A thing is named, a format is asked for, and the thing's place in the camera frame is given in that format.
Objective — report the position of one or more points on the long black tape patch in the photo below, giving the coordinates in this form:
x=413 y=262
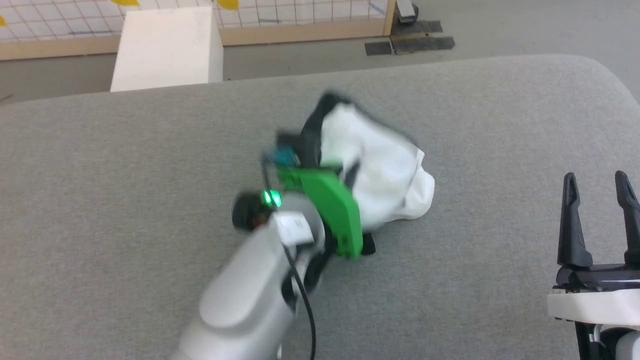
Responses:
x=422 y=44

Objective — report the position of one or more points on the grey fabric sofa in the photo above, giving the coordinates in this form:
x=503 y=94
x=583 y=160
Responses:
x=125 y=200

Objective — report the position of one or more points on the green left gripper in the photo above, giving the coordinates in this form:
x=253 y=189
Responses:
x=335 y=205

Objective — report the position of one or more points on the wooden-framed grid fence panel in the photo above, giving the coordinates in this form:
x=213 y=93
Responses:
x=300 y=34

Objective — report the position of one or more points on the grey metal fence foot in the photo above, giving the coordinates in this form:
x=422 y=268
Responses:
x=407 y=11

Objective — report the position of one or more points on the small black tape patch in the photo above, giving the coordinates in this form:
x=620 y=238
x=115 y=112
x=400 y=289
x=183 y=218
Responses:
x=378 y=48

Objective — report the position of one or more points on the black tape strip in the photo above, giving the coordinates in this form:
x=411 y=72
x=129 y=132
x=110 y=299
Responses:
x=425 y=27

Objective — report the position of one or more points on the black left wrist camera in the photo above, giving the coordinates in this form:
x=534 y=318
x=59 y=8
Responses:
x=285 y=150

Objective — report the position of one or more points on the white rectangular box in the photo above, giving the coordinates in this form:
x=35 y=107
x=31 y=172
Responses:
x=167 y=50

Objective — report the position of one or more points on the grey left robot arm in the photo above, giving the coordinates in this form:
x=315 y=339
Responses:
x=245 y=300

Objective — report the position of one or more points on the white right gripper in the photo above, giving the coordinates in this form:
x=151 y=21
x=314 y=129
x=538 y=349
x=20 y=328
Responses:
x=595 y=302

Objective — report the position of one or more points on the white and black garment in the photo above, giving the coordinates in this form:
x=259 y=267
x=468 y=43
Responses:
x=385 y=170

